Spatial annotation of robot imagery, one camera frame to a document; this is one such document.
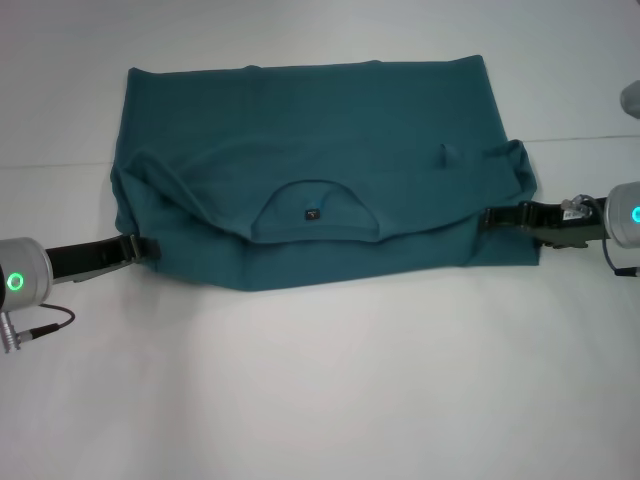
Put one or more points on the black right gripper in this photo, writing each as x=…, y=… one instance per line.
x=565, y=227

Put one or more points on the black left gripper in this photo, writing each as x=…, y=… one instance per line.
x=85, y=257

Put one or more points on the teal blue FREE t-shirt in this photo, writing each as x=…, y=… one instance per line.
x=325, y=125

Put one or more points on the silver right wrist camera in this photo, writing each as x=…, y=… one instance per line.
x=631, y=100

